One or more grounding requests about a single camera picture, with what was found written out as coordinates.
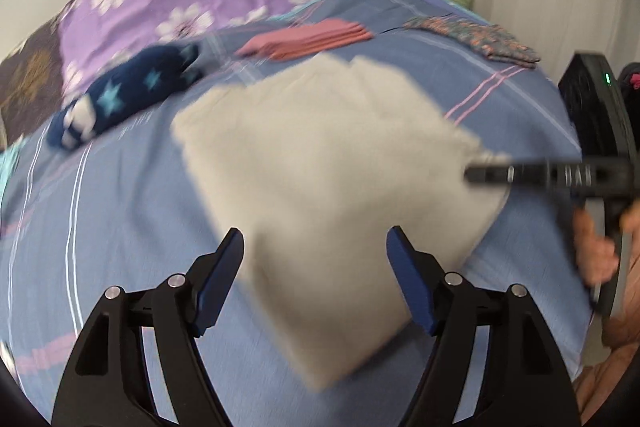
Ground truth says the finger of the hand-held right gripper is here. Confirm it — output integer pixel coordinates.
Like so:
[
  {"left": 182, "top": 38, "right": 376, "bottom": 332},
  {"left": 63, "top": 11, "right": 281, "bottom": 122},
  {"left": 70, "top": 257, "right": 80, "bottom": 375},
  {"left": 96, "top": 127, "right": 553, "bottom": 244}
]
[{"left": 464, "top": 161, "right": 593, "bottom": 198}]

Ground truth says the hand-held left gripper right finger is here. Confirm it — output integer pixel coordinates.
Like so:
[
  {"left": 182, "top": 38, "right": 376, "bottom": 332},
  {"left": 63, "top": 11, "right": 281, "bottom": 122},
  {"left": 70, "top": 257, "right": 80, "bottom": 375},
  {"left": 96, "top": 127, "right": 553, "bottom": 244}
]
[{"left": 386, "top": 226, "right": 582, "bottom": 427}]

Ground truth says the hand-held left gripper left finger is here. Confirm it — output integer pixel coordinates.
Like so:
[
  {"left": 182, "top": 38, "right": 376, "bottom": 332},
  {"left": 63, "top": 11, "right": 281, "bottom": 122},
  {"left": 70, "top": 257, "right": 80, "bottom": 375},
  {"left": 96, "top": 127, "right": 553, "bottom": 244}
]
[{"left": 51, "top": 228, "right": 246, "bottom": 427}]

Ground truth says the white small garment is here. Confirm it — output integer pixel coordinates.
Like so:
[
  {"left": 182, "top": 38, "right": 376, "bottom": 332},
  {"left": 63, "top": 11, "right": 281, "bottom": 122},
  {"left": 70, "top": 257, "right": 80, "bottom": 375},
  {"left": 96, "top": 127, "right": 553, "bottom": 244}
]
[{"left": 171, "top": 53, "right": 512, "bottom": 392}]

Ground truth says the person's right forearm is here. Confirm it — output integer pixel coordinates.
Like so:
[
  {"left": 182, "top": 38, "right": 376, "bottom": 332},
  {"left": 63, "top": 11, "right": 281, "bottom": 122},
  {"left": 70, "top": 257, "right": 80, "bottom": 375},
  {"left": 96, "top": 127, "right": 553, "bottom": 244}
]
[{"left": 574, "top": 227, "right": 640, "bottom": 414}]

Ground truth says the person's right hand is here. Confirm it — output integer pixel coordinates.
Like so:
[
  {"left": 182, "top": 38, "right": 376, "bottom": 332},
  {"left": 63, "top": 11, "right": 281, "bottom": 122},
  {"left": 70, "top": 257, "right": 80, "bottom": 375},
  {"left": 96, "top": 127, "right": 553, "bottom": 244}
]
[{"left": 571, "top": 207, "right": 622, "bottom": 289}]

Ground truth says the black and pink object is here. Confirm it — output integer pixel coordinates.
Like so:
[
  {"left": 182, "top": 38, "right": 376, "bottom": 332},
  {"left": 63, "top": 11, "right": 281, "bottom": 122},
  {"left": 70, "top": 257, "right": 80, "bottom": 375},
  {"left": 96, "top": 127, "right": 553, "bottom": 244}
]
[{"left": 619, "top": 62, "right": 640, "bottom": 100}]

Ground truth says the blue plaid bed sheet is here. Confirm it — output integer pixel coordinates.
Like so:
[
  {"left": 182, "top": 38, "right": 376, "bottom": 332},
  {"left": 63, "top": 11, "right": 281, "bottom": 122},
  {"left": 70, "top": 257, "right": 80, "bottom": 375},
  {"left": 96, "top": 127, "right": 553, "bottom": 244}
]
[{"left": 0, "top": 0, "right": 593, "bottom": 427}]

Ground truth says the floral patterned folded cloth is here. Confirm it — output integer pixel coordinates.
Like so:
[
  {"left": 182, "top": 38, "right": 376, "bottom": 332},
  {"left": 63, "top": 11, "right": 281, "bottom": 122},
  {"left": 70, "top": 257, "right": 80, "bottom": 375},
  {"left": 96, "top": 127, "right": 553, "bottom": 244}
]
[{"left": 402, "top": 16, "right": 543, "bottom": 68}]

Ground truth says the navy star print fleece roll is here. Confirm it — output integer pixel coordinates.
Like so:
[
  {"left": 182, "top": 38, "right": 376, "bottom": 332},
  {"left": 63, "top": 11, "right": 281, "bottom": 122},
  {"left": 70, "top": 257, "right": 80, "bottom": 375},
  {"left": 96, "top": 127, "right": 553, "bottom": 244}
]
[{"left": 47, "top": 41, "right": 203, "bottom": 152}]

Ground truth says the teal quilt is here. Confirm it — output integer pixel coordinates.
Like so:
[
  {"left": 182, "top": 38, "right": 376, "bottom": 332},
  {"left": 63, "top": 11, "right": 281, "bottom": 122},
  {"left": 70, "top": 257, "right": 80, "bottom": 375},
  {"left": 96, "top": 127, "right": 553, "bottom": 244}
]
[{"left": 0, "top": 142, "right": 22, "bottom": 190}]

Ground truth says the pink folded cloth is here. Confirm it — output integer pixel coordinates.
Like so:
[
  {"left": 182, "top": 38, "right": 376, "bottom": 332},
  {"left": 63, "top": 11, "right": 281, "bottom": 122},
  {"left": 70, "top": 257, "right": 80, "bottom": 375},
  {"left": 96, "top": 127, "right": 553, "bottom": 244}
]
[{"left": 235, "top": 18, "right": 375, "bottom": 60}]

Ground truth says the dark tree print pillow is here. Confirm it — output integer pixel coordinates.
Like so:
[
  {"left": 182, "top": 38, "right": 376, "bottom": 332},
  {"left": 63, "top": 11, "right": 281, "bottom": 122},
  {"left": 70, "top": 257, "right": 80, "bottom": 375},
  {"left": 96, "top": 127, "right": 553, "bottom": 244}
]
[{"left": 0, "top": 18, "right": 68, "bottom": 145}]

